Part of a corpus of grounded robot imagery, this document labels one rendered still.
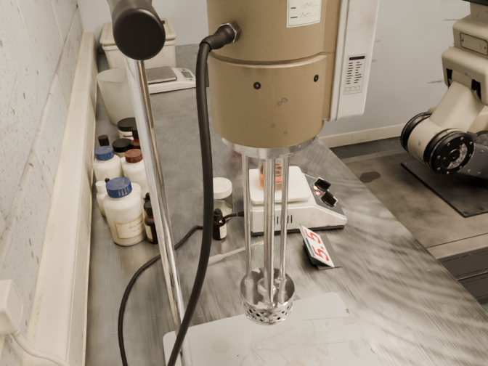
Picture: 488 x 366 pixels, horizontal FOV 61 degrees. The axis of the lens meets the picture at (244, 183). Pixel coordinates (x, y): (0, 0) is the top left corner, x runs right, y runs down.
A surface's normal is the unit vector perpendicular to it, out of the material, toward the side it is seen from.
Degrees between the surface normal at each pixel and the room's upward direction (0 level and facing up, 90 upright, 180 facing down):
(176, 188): 0
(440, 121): 64
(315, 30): 90
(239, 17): 90
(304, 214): 90
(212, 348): 0
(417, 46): 90
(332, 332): 0
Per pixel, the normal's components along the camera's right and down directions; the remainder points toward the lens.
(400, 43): 0.27, 0.52
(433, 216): -0.03, -0.84
